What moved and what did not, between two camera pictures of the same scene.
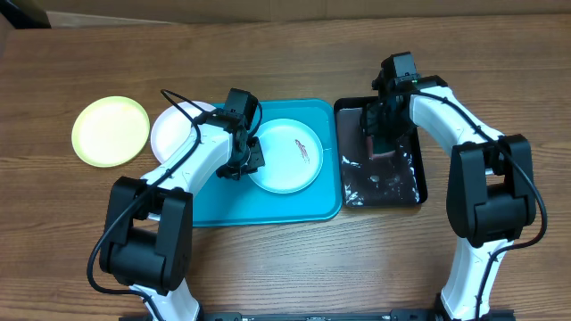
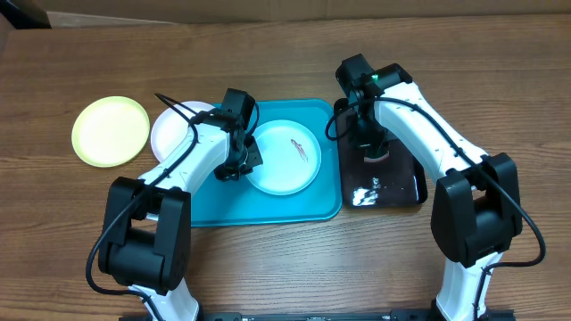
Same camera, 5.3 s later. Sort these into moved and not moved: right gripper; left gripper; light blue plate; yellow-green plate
Moved: right gripper
Not moved: left gripper; light blue plate; yellow-green plate
